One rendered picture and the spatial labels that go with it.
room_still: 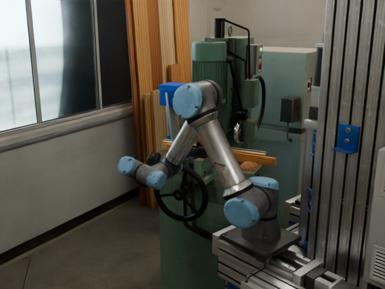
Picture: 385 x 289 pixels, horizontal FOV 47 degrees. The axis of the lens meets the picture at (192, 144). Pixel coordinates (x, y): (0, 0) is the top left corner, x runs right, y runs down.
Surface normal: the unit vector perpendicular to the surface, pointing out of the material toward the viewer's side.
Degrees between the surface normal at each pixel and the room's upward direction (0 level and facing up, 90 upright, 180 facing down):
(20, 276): 0
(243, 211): 96
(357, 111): 90
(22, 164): 90
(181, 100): 83
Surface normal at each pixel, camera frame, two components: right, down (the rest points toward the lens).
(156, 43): 0.85, 0.09
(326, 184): -0.74, 0.19
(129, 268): 0.00, -0.96
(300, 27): -0.54, 0.23
